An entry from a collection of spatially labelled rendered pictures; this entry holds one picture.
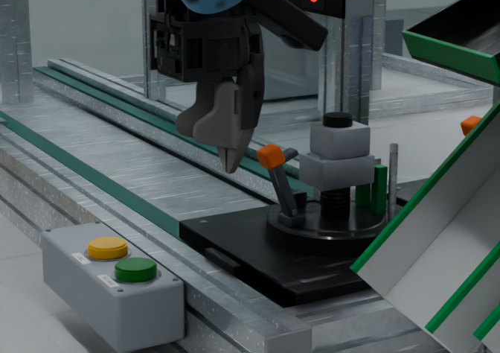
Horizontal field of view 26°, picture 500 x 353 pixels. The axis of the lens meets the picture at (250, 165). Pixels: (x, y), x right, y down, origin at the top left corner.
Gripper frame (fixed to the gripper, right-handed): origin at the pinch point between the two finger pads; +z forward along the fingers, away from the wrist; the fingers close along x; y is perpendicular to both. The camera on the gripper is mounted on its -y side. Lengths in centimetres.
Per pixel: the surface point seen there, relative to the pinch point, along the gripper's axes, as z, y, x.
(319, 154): 0.9, -9.6, -0.2
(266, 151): -0.4, -3.1, 0.5
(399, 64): 19, -113, -122
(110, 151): 15, -13, -63
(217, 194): 14.9, -16.0, -34.2
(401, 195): 9.5, -25.8, -7.5
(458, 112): 20, -94, -78
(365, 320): 11.1, -3.6, 16.7
